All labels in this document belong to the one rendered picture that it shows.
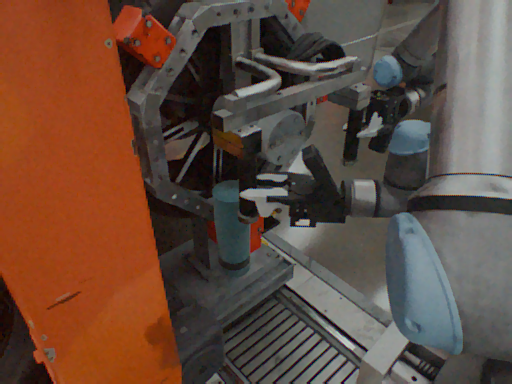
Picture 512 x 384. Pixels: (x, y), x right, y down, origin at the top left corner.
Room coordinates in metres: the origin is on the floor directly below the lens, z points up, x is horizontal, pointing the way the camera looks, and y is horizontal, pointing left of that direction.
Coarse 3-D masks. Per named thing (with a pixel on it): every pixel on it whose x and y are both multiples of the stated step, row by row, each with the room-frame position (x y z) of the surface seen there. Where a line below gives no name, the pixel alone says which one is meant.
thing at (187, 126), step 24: (264, 24) 1.06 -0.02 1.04; (216, 48) 1.00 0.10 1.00; (264, 48) 1.17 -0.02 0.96; (192, 72) 0.93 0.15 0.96; (216, 72) 0.99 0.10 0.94; (168, 96) 0.88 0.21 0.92; (192, 96) 0.95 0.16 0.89; (192, 120) 0.92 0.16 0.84; (192, 144) 0.93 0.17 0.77; (168, 168) 1.02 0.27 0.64; (192, 168) 1.06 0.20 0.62; (216, 168) 0.98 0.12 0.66
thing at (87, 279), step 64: (0, 0) 0.32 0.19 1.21; (64, 0) 0.34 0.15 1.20; (0, 64) 0.31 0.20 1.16; (64, 64) 0.34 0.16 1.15; (0, 128) 0.29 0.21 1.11; (64, 128) 0.33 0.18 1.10; (128, 128) 0.37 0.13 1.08; (0, 192) 0.28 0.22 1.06; (64, 192) 0.31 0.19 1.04; (128, 192) 0.36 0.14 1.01; (0, 256) 0.27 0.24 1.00; (64, 256) 0.30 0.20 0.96; (128, 256) 0.34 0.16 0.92; (64, 320) 0.29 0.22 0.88; (128, 320) 0.33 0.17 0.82
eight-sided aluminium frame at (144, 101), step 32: (224, 0) 0.92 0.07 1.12; (256, 0) 0.93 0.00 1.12; (192, 32) 0.84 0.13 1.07; (288, 32) 1.00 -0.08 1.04; (128, 96) 0.76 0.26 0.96; (160, 96) 0.75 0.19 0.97; (160, 128) 0.75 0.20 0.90; (160, 160) 0.75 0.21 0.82; (160, 192) 0.73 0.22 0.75; (192, 192) 0.85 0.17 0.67
